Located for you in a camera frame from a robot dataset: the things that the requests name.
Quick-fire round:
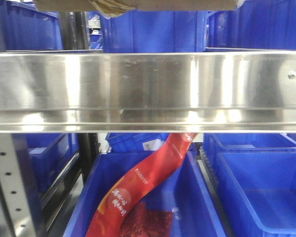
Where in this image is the blue bin upper centre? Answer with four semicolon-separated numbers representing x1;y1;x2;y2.
100;10;207;53

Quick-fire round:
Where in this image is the blue bin back centre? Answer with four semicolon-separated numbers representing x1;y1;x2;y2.
106;132;189;153

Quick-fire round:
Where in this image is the red snack package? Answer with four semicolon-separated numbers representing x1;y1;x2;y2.
86;132;198;237

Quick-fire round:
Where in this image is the perforated steel shelf upright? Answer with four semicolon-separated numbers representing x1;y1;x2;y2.
0;133;47;237

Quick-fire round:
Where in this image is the blue plastic bin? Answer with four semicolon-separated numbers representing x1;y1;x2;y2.
64;152;225;237
216;152;296;237

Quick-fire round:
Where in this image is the blue bin back right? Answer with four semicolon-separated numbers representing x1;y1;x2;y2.
202;133;296;168

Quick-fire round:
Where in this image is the black rack post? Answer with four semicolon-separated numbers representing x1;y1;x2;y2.
77;133;100;184

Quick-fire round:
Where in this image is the brown cardboard box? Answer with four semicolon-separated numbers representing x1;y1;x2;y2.
34;0;244;11

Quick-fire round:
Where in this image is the stainless steel shelf beam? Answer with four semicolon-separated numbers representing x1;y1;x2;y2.
0;50;296;133

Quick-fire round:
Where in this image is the crumpled packing tape strip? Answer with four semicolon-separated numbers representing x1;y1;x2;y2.
89;0;136;19

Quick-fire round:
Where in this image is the blue bin upper right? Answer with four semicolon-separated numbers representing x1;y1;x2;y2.
207;0;296;50

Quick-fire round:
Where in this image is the blue bin lower left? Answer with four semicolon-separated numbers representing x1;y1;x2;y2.
26;133;78;193

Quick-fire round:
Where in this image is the blue bin upper left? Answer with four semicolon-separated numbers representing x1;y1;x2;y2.
0;0;63;50

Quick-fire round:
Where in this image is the blue plastic bin centre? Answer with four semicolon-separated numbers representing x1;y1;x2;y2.
64;152;225;237

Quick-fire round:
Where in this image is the blue plastic bin right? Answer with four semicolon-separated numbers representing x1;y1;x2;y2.
216;152;296;237

